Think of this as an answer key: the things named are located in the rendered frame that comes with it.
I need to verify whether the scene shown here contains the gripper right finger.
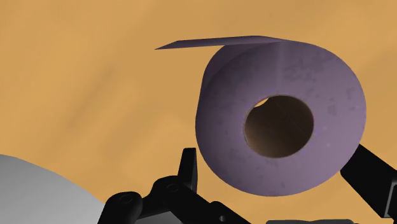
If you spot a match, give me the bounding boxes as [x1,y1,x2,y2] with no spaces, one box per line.
[340,143,397,221]

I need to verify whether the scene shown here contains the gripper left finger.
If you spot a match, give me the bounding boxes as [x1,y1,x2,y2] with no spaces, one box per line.
[97,147,251,224]

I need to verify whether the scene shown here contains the purple toilet paper roll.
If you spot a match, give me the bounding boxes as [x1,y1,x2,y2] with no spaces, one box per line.
[154,35,367,197]

